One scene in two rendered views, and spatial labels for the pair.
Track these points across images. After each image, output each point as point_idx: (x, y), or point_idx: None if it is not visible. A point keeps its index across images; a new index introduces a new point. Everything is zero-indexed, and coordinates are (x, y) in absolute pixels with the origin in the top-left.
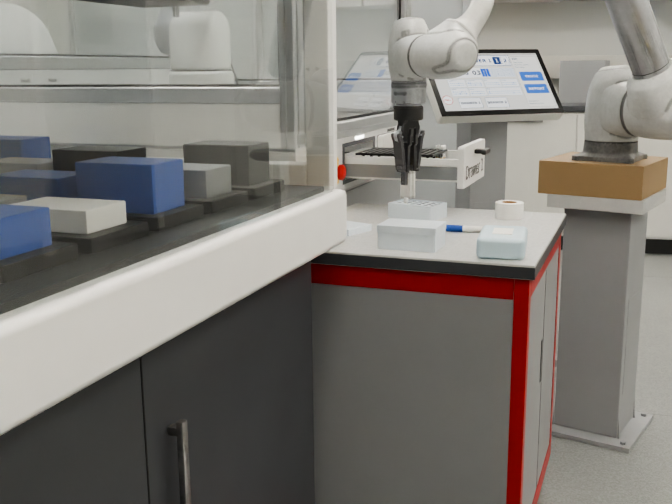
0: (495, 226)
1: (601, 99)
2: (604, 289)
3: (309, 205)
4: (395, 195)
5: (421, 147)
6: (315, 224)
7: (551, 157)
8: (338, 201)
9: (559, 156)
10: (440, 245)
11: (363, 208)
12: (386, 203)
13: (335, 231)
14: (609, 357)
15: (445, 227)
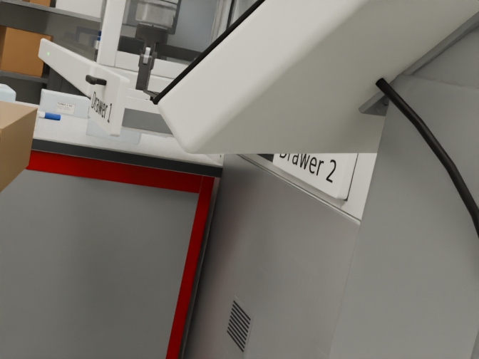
0: (4, 88)
1: None
2: None
3: (83, 60)
4: (310, 246)
5: (138, 72)
6: (81, 71)
7: (25, 112)
8: (88, 66)
9: (13, 113)
10: (40, 106)
11: (192, 155)
12: (286, 236)
13: (84, 83)
14: None
15: (43, 96)
